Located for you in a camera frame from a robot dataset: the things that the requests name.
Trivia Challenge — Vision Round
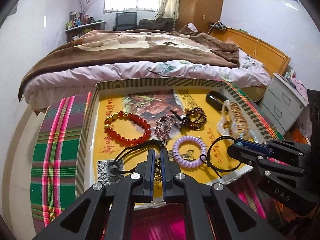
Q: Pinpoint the wooden headboard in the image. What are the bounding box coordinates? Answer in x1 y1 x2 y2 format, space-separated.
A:
210 28 291 77

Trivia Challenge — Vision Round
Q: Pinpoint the desk with clutter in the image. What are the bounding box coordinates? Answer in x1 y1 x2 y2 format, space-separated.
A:
65 21 105 43

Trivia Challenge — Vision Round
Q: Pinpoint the window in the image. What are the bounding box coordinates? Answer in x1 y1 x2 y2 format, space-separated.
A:
104 0 159 13

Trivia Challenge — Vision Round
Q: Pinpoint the black cord with blue bead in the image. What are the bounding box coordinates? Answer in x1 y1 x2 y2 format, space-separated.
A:
199 135 243 178

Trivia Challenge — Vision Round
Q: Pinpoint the maroon beaded bracelet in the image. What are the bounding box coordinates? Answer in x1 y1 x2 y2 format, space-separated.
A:
154 114 177 140

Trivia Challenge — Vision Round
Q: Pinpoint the bed with white floral sheet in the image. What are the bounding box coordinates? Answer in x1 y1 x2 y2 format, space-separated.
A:
22 50 271 110

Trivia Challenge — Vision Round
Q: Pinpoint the red bead bracelet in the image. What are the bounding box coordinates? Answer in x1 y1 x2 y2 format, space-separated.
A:
103 110 153 147

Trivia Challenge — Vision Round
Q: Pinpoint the wooden wardrobe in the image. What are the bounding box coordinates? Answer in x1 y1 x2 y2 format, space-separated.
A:
175 0 223 33

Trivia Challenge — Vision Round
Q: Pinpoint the black wide bangle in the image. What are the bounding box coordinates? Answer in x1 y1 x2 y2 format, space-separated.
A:
206 91 228 111

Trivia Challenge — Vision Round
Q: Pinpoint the purple spiral hair tie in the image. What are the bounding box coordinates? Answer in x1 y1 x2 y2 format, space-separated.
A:
172 135 208 169

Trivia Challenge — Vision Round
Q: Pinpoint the black cord pendant necklace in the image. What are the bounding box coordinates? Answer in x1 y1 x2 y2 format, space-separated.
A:
107 139 167 178

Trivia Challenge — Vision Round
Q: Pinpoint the light blue spiral hair tie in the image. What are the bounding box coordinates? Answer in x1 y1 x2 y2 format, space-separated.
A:
248 129 259 144

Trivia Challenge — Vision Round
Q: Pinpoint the pink green plaid tablecloth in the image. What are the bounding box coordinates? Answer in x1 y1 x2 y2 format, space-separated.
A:
30 77 282 233

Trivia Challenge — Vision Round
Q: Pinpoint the yellow printed cardboard box tray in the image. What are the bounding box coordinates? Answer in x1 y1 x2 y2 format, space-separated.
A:
80 88 265 195

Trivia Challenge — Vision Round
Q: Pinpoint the brown plush blanket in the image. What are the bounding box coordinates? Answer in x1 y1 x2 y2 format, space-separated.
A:
18 27 240 99

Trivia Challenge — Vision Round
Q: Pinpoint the dark brown bead bracelet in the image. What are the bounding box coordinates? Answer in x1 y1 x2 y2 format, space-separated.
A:
180 107 208 131

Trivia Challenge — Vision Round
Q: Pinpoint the gold bead bracelet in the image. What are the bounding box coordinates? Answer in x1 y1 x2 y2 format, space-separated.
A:
152 157 163 184

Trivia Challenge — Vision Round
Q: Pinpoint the translucent amber hair claw clip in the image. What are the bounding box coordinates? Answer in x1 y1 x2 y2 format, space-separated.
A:
217 100 250 140

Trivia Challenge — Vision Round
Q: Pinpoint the grey drawer nightstand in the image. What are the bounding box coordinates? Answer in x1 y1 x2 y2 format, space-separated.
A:
259 73 308 135

